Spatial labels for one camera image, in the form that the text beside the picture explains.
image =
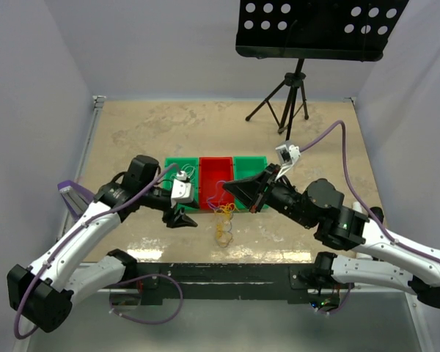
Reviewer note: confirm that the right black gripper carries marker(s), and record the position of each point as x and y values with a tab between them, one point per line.
251	191

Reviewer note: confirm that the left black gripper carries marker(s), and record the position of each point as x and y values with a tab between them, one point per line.
178	219

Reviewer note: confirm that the green plastic bin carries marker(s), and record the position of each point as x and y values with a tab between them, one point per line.
247	166
190	165

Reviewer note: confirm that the black microphone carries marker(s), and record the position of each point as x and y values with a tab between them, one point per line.
378	212

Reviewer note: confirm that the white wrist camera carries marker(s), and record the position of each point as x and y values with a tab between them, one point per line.
182	190
288	155

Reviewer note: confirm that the red plastic bin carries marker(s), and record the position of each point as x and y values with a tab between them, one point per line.
213	172

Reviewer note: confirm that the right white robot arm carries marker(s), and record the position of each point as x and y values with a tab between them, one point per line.
362	250

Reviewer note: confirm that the black music stand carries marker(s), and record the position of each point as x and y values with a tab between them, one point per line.
313	29

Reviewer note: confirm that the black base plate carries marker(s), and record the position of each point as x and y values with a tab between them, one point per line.
157	282

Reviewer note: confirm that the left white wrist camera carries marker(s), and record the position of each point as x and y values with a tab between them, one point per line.
182	190

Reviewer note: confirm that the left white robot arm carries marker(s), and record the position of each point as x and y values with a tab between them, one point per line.
45	291

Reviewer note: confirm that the purple holder block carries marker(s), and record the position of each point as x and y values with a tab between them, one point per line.
76	197

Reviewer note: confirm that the white microphone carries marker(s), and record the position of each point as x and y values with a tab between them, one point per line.
356	206

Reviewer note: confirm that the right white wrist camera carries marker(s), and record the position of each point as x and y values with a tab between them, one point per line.
288	155

